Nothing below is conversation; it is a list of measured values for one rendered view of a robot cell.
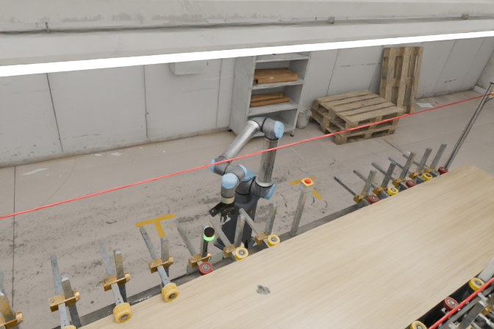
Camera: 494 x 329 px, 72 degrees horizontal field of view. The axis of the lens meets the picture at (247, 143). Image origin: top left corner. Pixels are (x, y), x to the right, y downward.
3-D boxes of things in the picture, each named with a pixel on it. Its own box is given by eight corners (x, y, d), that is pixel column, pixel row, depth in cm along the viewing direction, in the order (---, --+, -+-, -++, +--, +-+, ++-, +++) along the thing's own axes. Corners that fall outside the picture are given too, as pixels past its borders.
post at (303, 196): (288, 233, 262) (301, 188, 238) (293, 230, 265) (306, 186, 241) (292, 237, 259) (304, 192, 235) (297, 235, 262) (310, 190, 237)
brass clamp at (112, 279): (102, 283, 186) (101, 277, 183) (127, 274, 192) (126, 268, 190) (104, 292, 182) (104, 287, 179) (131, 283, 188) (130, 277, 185)
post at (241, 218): (230, 263, 241) (237, 214, 215) (234, 261, 243) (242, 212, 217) (233, 267, 238) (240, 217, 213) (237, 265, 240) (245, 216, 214)
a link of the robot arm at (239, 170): (233, 160, 218) (223, 170, 209) (249, 167, 215) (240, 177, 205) (231, 172, 223) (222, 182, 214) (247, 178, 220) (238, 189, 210)
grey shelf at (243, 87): (228, 130, 514) (239, 25, 430) (278, 122, 555) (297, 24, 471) (241, 146, 483) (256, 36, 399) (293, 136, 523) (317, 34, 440)
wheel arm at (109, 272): (97, 244, 205) (96, 240, 203) (104, 242, 207) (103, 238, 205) (119, 316, 171) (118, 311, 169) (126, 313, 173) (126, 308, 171)
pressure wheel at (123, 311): (117, 302, 170) (131, 302, 176) (109, 313, 172) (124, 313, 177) (120, 313, 166) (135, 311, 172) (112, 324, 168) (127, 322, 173)
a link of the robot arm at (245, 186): (239, 180, 308) (241, 164, 299) (256, 187, 303) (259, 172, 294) (231, 189, 296) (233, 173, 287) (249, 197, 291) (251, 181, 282)
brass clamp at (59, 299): (50, 303, 173) (48, 297, 171) (79, 292, 180) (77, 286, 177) (51, 313, 169) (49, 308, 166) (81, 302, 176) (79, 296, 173)
